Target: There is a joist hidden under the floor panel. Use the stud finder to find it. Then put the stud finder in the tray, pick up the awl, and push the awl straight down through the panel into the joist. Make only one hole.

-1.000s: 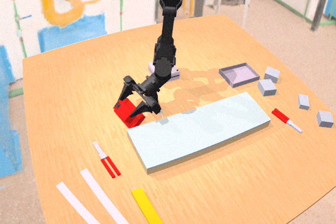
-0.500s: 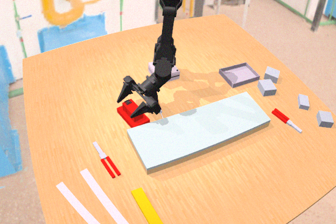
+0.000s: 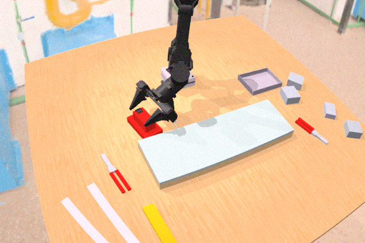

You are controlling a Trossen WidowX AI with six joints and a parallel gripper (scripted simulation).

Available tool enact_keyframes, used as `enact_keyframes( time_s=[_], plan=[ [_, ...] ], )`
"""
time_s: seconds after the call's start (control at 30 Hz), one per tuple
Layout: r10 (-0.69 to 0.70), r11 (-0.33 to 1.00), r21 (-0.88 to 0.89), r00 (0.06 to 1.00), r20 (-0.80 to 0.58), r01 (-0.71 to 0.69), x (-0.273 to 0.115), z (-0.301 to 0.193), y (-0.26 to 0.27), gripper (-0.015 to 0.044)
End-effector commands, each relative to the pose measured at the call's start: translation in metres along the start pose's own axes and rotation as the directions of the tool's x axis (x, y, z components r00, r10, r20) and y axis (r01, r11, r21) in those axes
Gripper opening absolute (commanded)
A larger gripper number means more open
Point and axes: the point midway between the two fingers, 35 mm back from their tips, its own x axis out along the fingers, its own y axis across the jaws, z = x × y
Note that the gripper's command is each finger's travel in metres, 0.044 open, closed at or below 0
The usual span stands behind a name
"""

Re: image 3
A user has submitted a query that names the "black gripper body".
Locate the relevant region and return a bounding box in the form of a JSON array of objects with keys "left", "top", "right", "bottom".
[{"left": 136, "top": 79, "right": 178, "bottom": 123}]

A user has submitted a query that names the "yellow rectangular bar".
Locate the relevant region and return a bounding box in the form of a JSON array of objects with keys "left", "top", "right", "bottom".
[{"left": 142, "top": 203, "right": 177, "bottom": 243}]

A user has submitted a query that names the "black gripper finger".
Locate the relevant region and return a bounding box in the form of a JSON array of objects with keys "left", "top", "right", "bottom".
[
  {"left": 144, "top": 108, "right": 169, "bottom": 127},
  {"left": 129, "top": 87, "right": 147, "bottom": 110}
]

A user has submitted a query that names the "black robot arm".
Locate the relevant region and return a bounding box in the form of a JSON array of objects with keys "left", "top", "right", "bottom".
[{"left": 166, "top": 0, "right": 199, "bottom": 92}]

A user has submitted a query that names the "white flat strip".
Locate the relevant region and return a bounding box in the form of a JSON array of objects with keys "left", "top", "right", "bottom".
[
  {"left": 87, "top": 183, "right": 140, "bottom": 243},
  {"left": 61, "top": 197, "right": 109, "bottom": 243}
]

